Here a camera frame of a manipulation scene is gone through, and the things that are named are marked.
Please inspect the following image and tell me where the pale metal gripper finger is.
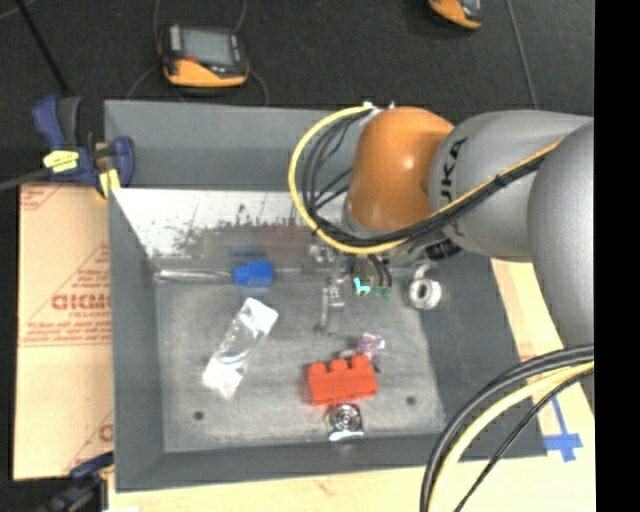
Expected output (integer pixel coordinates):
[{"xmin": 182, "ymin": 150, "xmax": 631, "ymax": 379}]
[
  {"xmin": 313, "ymin": 286, "xmax": 332, "ymax": 336},
  {"xmin": 327, "ymin": 288, "xmax": 348, "ymax": 336}
]

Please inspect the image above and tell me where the small purple wrapped item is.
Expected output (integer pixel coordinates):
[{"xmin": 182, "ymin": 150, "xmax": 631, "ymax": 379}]
[{"xmin": 356, "ymin": 333, "xmax": 387, "ymax": 362}]

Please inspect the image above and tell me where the red toy building brick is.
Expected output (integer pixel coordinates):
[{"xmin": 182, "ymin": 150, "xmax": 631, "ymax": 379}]
[{"xmin": 301, "ymin": 352, "xmax": 380, "ymax": 407}]

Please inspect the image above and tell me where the clear plastic bottle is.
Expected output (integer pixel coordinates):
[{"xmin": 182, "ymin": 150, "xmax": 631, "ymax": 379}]
[{"xmin": 200, "ymin": 296, "xmax": 280, "ymax": 402}]

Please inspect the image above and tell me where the grey metal bin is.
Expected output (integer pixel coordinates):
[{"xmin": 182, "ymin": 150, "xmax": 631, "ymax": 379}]
[{"xmin": 103, "ymin": 98, "xmax": 547, "ymax": 491}]

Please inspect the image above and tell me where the shiny round metal object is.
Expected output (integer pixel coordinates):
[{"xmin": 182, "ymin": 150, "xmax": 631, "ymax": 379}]
[{"xmin": 322, "ymin": 402, "xmax": 367, "ymax": 444}]

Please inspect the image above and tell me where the brown cardboard board, red print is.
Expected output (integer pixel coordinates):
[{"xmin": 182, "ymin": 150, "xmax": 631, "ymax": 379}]
[{"xmin": 12, "ymin": 180, "xmax": 116, "ymax": 482}]

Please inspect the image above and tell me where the black cylinder on white bracket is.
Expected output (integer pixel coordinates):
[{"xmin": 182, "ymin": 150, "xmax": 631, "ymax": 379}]
[{"xmin": 407, "ymin": 238, "xmax": 464, "ymax": 312}]

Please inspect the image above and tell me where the blue-handled metal tool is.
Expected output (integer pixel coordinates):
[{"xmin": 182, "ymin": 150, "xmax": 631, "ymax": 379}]
[{"xmin": 155, "ymin": 259, "xmax": 276, "ymax": 290}]

